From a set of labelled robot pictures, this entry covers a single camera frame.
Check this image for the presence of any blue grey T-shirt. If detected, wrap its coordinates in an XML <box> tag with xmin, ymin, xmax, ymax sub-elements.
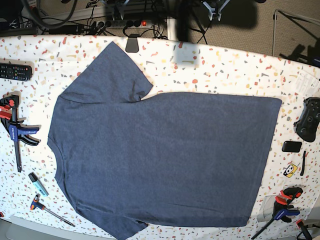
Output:
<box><xmin>47</xmin><ymin>43</ymin><xmax>282</xmax><ymax>240</ymax></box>

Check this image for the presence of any white metal table leg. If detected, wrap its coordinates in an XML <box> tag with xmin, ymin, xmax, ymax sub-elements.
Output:
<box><xmin>166</xmin><ymin>18</ymin><xmax>179</xmax><ymax>41</ymax></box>

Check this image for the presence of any white power strip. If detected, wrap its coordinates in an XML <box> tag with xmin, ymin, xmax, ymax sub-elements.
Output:
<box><xmin>96</xmin><ymin>20</ymin><xmax>153</xmax><ymax>29</ymax></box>

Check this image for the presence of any small black rectangular case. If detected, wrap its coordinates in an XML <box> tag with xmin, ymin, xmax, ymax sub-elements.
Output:
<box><xmin>281</xmin><ymin>140</ymin><xmax>302</xmax><ymax>153</ymax></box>

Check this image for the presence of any teal highlighter marker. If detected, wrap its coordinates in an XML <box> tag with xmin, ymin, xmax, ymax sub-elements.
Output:
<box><xmin>28</xmin><ymin>172</ymin><xmax>49</xmax><ymax>197</ymax></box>

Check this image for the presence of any yellow cartoon face sticker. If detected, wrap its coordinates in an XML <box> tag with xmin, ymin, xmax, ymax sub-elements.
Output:
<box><xmin>283</xmin><ymin>163</ymin><xmax>298</xmax><ymax>178</ymax></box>

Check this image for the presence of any clear plastic bag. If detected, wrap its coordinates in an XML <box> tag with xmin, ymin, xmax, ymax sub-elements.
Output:
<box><xmin>257</xmin><ymin>195</ymin><xmax>276</xmax><ymax>223</ymax></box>

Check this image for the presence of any black game controller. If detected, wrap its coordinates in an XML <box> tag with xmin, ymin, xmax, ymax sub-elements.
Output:
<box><xmin>293</xmin><ymin>97</ymin><xmax>320</xmax><ymax>143</ymax></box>

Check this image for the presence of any blue black bar clamp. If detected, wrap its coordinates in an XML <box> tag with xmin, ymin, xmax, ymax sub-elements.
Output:
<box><xmin>251</xmin><ymin>187</ymin><xmax>303</xmax><ymax>240</ymax></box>
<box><xmin>0</xmin><ymin>95</ymin><xmax>40</xmax><ymax>173</ymax></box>

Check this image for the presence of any thin black pen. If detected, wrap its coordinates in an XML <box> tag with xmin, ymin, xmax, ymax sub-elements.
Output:
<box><xmin>300</xmin><ymin>150</ymin><xmax>307</xmax><ymax>176</ymax></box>

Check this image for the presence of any white paper sheet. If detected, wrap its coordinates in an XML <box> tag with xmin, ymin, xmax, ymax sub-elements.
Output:
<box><xmin>295</xmin><ymin>72</ymin><xmax>320</xmax><ymax>97</ymax></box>

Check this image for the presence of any black TV remote control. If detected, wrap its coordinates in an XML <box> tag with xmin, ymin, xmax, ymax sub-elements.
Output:
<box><xmin>0</xmin><ymin>63</ymin><xmax>32</xmax><ymax>82</ymax></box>

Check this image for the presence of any red black clamp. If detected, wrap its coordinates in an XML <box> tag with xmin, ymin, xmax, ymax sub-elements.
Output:
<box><xmin>296</xmin><ymin>219</ymin><xmax>313</xmax><ymax>240</ymax></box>

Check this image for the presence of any black table clamp bracket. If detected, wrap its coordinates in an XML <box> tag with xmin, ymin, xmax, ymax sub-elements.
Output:
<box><xmin>125</xmin><ymin>33</ymin><xmax>140</xmax><ymax>53</ymax></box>

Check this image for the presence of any orange handled T-handle screwdriver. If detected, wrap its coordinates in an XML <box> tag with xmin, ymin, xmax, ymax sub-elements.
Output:
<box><xmin>30</xmin><ymin>193</ymin><xmax>75</xmax><ymax>227</ymax></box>

